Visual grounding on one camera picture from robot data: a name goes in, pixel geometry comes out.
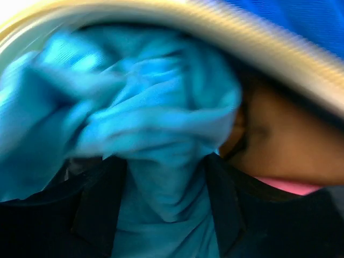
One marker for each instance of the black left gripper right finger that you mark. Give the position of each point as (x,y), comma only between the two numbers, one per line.
(253,219)

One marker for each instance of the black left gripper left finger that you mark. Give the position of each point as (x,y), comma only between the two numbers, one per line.
(75,218)

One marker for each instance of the pink patterned garment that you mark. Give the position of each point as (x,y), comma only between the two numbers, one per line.
(291,187)

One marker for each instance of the turquoise shirt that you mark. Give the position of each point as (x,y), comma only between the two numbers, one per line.
(156,99)

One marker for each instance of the cream yellow suitcase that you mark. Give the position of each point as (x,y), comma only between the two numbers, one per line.
(303,66)

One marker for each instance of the royal blue towel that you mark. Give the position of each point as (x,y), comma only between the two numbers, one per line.
(319,21)

